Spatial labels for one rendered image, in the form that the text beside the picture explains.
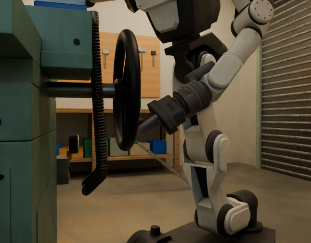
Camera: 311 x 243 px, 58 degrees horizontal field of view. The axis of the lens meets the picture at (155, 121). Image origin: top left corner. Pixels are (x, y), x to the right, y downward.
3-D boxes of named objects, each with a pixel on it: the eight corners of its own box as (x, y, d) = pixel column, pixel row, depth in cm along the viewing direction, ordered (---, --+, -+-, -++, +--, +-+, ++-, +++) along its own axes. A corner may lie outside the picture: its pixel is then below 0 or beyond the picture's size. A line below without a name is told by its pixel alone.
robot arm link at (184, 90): (174, 143, 77) (208, 122, 80) (168, 121, 70) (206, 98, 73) (150, 117, 85) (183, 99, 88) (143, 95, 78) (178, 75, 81)
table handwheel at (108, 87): (155, 86, 49) (135, 6, 68) (32, 83, 44) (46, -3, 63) (133, 173, 70) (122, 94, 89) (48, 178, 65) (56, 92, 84)
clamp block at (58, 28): (92, 55, 56) (92, 9, 56) (18, 51, 52) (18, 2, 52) (90, 67, 70) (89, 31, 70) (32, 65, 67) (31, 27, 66)
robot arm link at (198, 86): (197, 117, 85) (226, 99, 88) (205, 104, 75) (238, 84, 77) (176, 87, 88) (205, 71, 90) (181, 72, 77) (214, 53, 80)
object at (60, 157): (69, 184, 87) (69, 158, 86) (26, 186, 83) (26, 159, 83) (71, 178, 95) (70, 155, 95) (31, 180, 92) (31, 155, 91)
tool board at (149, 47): (160, 97, 419) (160, 36, 418) (12, 93, 359) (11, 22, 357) (159, 97, 424) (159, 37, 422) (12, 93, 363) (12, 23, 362)
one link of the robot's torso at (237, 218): (215, 217, 149) (215, 192, 149) (251, 228, 135) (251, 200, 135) (191, 228, 135) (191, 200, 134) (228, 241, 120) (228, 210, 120)
